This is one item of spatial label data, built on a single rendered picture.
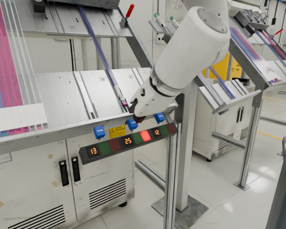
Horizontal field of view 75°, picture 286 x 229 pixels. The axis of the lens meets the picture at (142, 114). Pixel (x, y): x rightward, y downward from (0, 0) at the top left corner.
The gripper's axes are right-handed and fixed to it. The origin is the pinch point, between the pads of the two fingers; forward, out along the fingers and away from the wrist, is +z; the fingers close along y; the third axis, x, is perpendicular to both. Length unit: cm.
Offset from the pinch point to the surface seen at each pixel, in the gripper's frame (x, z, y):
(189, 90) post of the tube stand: 12.2, 11.2, 39.7
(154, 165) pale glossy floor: -5, 98, 58
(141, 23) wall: 185, 99, 139
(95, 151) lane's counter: -4.8, 6.3, -13.7
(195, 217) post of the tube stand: -45, 58, 44
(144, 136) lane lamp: -4.4, 6.4, 2.8
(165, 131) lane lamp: -4.9, 6.4, 11.5
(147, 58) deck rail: 26.5, 4.6, 18.9
